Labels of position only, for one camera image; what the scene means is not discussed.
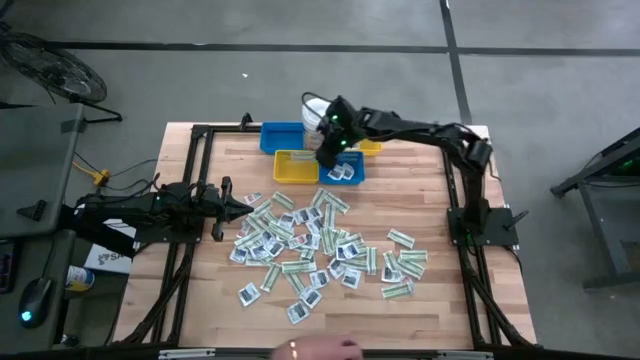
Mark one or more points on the blue label alcohol pad packet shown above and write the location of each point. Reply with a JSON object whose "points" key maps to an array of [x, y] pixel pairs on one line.
{"points": [[343, 252], [354, 250]]}

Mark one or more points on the black computer mouse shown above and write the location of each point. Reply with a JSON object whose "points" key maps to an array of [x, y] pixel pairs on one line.
{"points": [[35, 300]]}

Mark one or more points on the white blue yellow can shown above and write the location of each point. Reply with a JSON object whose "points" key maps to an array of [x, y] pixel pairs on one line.
{"points": [[80, 278]]}

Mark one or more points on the black aluminium table frame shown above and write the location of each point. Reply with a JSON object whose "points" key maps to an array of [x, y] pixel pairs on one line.
{"points": [[225, 129]]}

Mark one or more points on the black floor fan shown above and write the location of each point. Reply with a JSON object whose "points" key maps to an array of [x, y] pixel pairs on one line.
{"points": [[55, 70]]}

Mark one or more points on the black slanted bar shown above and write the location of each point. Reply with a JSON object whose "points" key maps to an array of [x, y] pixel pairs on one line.
{"points": [[100, 241]]}

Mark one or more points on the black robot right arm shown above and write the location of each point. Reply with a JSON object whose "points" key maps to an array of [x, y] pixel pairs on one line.
{"points": [[415, 129]]}

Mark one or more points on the white disinfecting wipes canister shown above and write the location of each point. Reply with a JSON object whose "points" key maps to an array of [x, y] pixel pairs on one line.
{"points": [[311, 120]]}

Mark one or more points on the black keyboard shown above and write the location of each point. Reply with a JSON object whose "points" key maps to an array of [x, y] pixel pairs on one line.
{"points": [[5, 267]]}

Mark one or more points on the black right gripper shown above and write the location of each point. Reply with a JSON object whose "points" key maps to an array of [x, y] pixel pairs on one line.
{"points": [[337, 140]]}

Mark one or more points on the person's hand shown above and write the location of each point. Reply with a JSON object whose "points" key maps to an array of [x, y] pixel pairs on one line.
{"points": [[320, 347]]}

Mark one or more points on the silver metal bracket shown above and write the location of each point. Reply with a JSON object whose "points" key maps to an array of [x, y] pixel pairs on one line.
{"points": [[465, 355], [187, 354]]}

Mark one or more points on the blue plastic basket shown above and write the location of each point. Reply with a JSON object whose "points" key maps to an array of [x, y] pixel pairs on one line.
{"points": [[357, 175], [280, 137]]}

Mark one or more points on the yellow power plug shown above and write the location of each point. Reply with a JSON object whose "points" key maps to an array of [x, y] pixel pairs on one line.
{"points": [[102, 177]]}

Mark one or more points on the black desk bracket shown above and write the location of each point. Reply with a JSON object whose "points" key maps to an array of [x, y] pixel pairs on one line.
{"points": [[35, 210]]}

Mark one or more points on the grey desk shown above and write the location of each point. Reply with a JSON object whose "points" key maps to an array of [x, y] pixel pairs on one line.
{"points": [[35, 150]]}

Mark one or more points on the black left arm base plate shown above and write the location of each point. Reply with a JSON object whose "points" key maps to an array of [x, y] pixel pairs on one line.
{"points": [[150, 237]]}

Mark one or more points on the white cardboard box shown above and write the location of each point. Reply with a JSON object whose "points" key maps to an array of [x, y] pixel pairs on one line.
{"points": [[107, 260]]}

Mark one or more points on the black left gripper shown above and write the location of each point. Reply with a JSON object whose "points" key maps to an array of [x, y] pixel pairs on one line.
{"points": [[220, 210]]}

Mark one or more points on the yellow plastic basket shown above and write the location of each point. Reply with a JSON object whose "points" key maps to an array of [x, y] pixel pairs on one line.
{"points": [[372, 148], [290, 172]]}

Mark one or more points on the black metal table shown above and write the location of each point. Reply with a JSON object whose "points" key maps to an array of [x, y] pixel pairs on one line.
{"points": [[602, 235]]}

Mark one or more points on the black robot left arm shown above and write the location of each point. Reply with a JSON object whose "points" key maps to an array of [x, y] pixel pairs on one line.
{"points": [[140, 205]]}

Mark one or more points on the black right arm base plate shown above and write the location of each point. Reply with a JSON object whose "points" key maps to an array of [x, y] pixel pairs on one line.
{"points": [[505, 230]]}

